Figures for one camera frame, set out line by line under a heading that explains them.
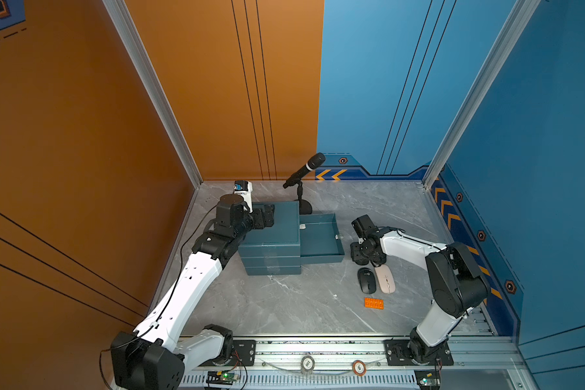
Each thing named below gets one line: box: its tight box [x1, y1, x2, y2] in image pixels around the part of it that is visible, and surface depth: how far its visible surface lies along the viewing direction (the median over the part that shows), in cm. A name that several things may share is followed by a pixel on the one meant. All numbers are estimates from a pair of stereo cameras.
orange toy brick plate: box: [363, 297, 385, 310], surface depth 84 cm
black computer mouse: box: [357, 267, 377, 295], surface depth 88 cm
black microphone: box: [282, 152, 326, 189], surface depth 88 cm
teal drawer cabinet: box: [238, 200, 302, 276], surface depth 79 cm
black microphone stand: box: [294, 181, 312, 215], surface depth 107 cm
